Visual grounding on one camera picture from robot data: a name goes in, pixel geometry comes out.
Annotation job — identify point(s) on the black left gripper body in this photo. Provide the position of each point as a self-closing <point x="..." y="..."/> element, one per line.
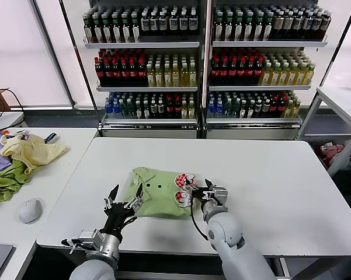
<point x="116" y="218"/>

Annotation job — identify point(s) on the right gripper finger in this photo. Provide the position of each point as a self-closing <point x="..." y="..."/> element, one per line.
<point x="190" y="186"/>
<point x="212" y="188"/>

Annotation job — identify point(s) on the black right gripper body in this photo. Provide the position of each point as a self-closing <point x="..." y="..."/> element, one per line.
<point x="204" y="197"/>

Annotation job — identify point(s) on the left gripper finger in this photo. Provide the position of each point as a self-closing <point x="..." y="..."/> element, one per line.
<point x="137" y="201"/>
<point x="112" y="198"/>

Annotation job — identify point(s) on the light green t-shirt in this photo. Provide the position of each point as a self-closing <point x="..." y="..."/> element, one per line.
<point x="160" y="201"/>

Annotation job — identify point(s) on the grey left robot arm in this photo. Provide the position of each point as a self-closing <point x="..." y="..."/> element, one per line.
<point x="90" y="271"/>

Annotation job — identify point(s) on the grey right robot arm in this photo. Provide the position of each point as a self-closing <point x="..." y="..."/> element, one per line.
<point x="225" y="230"/>

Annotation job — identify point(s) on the black beverage display shelf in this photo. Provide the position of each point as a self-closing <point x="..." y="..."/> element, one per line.
<point x="251" y="132"/>
<point x="149" y="132"/>

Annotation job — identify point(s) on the small yellow drink bottle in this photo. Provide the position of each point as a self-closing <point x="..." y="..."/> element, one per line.
<point x="191" y="111"/>
<point x="184" y="111"/>
<point x="288" y="110"/>
<point x="295" y="110"/>

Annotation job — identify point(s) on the grey metal shelf board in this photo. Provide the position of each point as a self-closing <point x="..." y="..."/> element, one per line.
<point x="140" y="45"/>
<point x="251" y="120"/>
<point x="260" y="87"/>
<point x="149" y="121"/>
<point x="268" y="44"/>
<point x="146" y="89"/>

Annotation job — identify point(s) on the small blue water bottle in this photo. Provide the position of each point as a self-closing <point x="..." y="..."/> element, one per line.
<point x="116" y="111"/>
<point x="219" y="110"/>
<point x="108" y="111"/>
<point x="211" y="110"/>

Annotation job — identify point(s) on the small cola bottle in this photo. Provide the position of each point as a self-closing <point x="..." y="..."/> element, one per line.
<point x="281" y="108"/>
<point x="169" y="109"/>
<point x="177" y="109"/>
<point x="274" y="108"/>

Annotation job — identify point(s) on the small green soda bottle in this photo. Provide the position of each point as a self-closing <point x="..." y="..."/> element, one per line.
<point x="236" y="109"/>
<point x="130" y="111"/>
<point x="227" y="109"/>
<point x="123" y="111"/>

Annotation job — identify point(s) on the small white label bottle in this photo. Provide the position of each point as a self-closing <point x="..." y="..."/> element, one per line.
<point x="258" y="109"/>
<point x="154" y="111"/>
<point x="266" y="109"/>
<point x="161" y="111"/>

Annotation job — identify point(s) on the white computer mouse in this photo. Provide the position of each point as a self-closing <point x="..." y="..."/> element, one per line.
<point x="30" y="211"/>

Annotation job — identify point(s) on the small white cap bottle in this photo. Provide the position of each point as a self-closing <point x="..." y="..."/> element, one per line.
<point x="138" y="111"/>
<point x="146" y="111"/>
<point x="250" y="110"/>
<point x="243" y="110"/>

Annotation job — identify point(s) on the blue striped cloth item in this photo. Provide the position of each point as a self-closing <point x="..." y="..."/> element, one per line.
<point x="51" y="138"/>

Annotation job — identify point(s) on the pale yellow garment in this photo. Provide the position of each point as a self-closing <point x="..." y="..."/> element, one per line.
<point x="35" y="151"/>

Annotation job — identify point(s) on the lime green garment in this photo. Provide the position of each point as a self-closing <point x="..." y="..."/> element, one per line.
<point x="6" y="182"/>

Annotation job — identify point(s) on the white printed cloth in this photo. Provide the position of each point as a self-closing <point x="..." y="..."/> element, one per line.
<point x="23" y="135"/>

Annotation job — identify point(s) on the red label cola bottle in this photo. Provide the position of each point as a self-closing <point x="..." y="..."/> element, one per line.
<point x="141" y="73"/>
<point x="232" y="72"/>
<point x="116" y="73"/>
<point x="124" y="73"/>
<point x="223" y="72"/>
<point x="107" y="73"/>
<point x="214" y="72"/>
<point x="249" y="72"/>
<point x="258" y="72"/>
<point x="241" y="72"/>
<point x="98" y="73"/>
<point x="132" y="73"/>

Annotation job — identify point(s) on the pink plush toy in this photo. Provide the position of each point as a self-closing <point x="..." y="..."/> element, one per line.
<point x="330" y="149"/>

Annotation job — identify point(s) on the green cap dark bottle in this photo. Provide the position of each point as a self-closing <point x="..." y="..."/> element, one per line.
<point x="126" y="30"/>
<point x="228" y="29"/>
<point x="247" y="29"/>
<point x="116" y="30"/>
<point x="135" y="30"/>
<point x="219" y="29"/>
<point x="257" y="29"/>
<point x="88" y="30"/>
<point x="107" y="30"/>
<point x="238" y="29"/>
<point x="98" y="30"/>
<point x="267" y="29"/>

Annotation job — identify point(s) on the white label dark bottle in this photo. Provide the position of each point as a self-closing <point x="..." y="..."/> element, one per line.
<point x="162" y="24"/>
<point x="193" y="23"/>
<point x="173" y="24"/>
<point x="154" y="24"/>
<point x="145" y="24"/>
<point x="183" y="24"/>

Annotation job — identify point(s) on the beige label dark bottle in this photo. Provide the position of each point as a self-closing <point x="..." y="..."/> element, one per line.
<point x="287" y="24"/>
<point x="277" y="24"/>

